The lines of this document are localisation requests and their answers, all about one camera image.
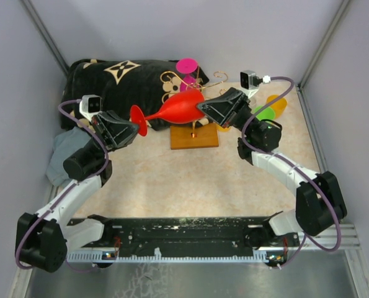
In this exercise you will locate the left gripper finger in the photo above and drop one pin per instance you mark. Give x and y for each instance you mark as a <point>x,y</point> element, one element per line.
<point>116,124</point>
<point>123,138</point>

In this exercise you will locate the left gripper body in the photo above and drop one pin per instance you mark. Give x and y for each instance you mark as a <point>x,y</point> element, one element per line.
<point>98,123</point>

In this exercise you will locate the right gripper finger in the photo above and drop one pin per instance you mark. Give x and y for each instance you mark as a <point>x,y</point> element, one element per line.
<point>221,116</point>
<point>212,102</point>

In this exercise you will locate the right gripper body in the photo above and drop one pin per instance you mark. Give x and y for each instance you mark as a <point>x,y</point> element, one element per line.
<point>243,115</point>

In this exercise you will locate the green plastic wine glass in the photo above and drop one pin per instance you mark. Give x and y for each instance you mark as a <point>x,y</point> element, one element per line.
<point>267,114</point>

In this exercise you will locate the red plastic wine glass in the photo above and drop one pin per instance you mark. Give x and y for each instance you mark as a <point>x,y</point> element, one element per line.
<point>178,109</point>

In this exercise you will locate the pink plastic wine glass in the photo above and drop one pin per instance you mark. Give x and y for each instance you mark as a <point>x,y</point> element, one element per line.
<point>187,66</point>

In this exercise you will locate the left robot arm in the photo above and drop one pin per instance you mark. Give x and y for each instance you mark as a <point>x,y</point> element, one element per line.
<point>80,166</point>

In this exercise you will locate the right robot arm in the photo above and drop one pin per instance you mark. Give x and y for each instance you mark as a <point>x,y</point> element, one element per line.
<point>319,200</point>

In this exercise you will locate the orange wine glass near rack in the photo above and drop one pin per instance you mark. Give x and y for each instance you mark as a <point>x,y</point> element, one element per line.
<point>224,127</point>

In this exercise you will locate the clear wine glass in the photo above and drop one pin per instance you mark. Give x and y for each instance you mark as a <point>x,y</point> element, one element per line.
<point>253,102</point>

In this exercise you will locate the orange wine glass far right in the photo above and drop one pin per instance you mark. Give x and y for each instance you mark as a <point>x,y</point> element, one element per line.
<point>278,106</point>

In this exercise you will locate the grey cloth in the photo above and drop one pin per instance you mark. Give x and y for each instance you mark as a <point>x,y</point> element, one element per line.
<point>64,145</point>

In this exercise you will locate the black floral pillow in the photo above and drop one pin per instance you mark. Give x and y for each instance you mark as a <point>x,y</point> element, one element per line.
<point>122,84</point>

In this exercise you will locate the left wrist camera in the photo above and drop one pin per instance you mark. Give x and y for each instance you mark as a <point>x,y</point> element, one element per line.
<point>90,105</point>

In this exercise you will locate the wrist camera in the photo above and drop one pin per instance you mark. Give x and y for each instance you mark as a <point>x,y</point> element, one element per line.
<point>249,82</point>
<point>90,105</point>

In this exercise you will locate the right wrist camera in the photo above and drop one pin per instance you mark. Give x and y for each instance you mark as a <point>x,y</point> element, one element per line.
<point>249,82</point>

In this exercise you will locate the gold wire glass rack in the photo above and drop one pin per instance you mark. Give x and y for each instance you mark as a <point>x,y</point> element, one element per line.
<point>204,136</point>

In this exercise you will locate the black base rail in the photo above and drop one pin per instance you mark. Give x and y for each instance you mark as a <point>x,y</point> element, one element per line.
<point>192,240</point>

